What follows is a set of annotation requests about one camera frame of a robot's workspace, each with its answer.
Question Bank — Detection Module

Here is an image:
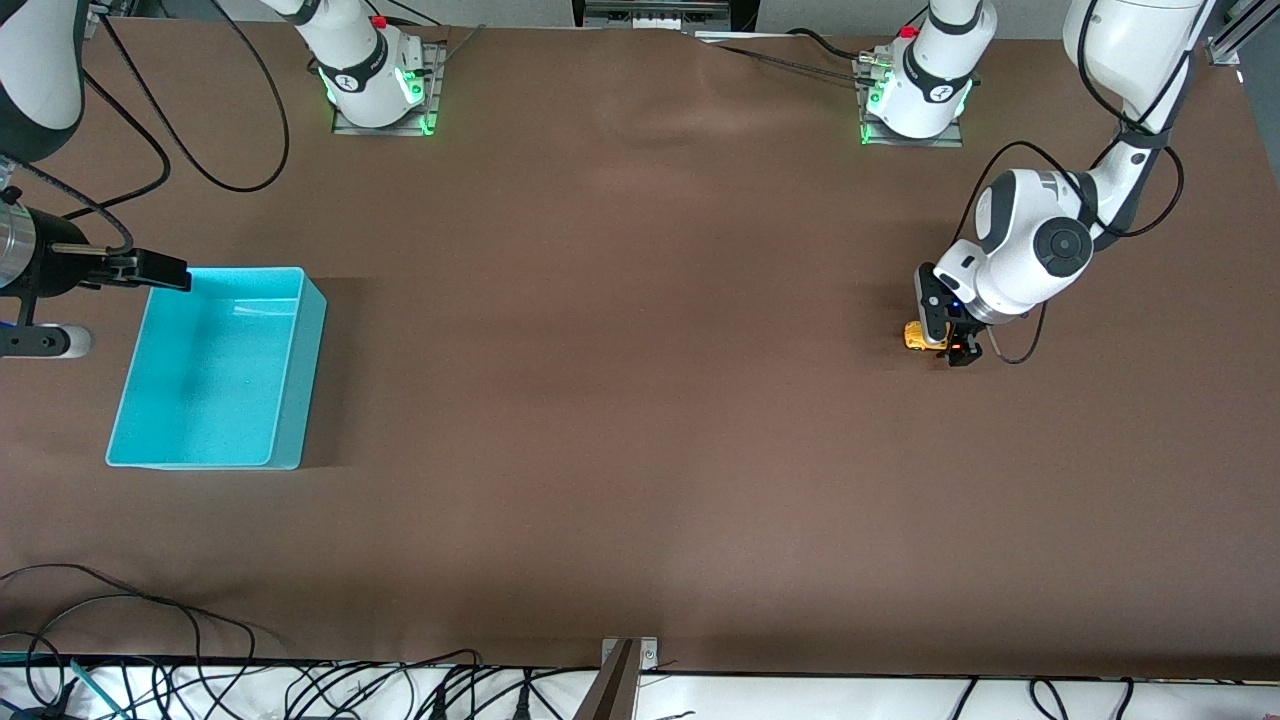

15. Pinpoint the long black floor cable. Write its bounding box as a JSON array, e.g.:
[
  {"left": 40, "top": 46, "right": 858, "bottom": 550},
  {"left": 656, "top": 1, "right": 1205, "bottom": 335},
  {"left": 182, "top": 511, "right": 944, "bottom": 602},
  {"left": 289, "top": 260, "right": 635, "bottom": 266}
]
[{"left": 0, "top": 564, "right": 258, "bottom": 666}]

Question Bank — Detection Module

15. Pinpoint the thin grey cable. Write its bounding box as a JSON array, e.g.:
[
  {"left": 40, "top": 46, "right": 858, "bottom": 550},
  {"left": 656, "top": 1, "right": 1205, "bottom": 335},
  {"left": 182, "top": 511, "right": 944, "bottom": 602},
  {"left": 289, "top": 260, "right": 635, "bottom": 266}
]
[{"left": 425, "top": 24, "right": 488, "bottom": 71}]

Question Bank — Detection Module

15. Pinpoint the grey metal bar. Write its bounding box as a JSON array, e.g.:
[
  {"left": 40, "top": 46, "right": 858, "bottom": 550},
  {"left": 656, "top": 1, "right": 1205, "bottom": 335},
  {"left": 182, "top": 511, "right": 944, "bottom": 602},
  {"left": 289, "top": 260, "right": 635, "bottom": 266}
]
[{"left": 572, "top": 640, "right": 641, "bottom": 720}]

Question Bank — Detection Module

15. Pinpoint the white power strip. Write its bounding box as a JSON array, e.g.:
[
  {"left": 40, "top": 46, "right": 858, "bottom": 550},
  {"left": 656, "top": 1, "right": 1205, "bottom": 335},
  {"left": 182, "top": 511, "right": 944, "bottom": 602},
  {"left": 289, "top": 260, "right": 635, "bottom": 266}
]
[{"left": 583, "top": 0, "right": 733, "bottom": 31}]

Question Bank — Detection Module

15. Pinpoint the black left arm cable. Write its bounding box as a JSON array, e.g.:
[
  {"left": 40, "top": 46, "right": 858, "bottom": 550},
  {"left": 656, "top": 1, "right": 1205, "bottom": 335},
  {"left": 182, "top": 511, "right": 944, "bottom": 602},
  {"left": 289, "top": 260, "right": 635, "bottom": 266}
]
[{"left": 963, "top": 0, "right": 1187, "bottom": 366}]

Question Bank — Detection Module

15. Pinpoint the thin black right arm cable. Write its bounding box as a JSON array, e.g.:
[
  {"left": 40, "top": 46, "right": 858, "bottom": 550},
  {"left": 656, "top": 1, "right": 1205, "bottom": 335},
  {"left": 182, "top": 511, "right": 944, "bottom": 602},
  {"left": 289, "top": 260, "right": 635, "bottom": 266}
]
[{"left": 60, "top": 70, "right": 172, "bottom": 221}]

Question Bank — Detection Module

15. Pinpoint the teal plastic storage bin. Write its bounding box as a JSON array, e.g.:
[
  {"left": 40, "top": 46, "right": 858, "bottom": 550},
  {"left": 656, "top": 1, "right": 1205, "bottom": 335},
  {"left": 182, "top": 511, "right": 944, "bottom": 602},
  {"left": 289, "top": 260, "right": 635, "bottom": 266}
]
[{"left": 105, "top": 266, "right": 328, "bottom": 471}]

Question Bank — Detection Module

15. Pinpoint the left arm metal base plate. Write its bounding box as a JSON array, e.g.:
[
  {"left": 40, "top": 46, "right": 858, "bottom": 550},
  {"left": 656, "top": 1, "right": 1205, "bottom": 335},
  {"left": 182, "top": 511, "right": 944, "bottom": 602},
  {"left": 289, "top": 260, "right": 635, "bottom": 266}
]
[{"left": 856, "top": 55, "right": 966, "bottom": 149}]

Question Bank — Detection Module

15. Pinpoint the teal plastic strip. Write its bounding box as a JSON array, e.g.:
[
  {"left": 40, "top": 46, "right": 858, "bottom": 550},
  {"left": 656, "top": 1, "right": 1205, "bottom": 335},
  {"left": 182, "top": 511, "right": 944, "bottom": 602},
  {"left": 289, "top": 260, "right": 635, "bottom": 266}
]
[{"left": 70, "top": 658, "right": 131, "bottom": 720}]

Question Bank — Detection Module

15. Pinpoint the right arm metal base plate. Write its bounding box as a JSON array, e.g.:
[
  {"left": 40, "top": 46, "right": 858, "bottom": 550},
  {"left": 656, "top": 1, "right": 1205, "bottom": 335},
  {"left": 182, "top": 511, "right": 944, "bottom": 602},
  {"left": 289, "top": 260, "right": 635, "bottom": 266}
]
[{"left": 332, "top": 40, "right": 448, "bottom": 137}]

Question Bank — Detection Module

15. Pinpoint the black base power cable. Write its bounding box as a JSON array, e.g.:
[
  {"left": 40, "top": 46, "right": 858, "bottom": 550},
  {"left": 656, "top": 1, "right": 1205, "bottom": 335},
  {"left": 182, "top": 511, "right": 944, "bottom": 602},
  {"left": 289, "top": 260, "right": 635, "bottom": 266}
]
[{"left": 785, "top": 27, "right": 867, "bottom": 63}]

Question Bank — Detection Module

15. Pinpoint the aluminium frame rail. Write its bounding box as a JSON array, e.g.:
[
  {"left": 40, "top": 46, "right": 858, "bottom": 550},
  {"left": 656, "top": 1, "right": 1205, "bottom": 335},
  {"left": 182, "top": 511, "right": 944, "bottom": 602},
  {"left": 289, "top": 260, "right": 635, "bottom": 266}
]
[{"left": 1205, "top": 0, "right": 1280, "bottom": 69}]

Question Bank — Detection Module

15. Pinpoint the braided dark cable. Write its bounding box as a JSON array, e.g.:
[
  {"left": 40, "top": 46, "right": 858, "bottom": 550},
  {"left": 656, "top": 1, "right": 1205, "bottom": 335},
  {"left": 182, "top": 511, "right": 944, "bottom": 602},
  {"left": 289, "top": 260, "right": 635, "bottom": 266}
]
[{"left": 690, "top": 32, "right": 881, "bottom": 89}]

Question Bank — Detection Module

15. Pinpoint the thick black right gripper cable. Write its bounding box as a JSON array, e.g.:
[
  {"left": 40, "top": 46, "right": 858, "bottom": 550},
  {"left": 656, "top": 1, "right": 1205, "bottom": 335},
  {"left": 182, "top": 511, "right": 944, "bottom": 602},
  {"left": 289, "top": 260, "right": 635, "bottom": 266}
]
[{"left": 0, "top": 155, "right": 135, "bottom": 253}]

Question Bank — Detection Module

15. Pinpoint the long black right arm cable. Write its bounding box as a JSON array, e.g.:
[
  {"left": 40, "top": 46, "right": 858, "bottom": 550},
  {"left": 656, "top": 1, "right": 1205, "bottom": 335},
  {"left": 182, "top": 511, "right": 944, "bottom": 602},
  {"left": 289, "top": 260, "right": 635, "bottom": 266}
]
[{"left": 95, "top": 0, "right": 291, "bottom": 194}]

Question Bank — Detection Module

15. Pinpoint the brown table cover sheet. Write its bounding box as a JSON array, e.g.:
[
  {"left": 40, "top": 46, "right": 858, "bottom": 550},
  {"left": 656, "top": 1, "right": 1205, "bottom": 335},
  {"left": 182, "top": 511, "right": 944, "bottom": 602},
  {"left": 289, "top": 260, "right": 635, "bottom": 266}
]
[{"left": 0, "top": 18, "right": 1280, "bottom": 681}]

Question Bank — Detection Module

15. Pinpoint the silver mounting bracket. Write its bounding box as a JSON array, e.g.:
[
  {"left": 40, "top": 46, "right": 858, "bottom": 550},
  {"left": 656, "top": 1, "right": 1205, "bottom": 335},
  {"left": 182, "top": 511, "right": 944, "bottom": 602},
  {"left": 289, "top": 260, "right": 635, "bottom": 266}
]
[{"left": 600, "top": 636, "right": 661, "bottom": 673}]

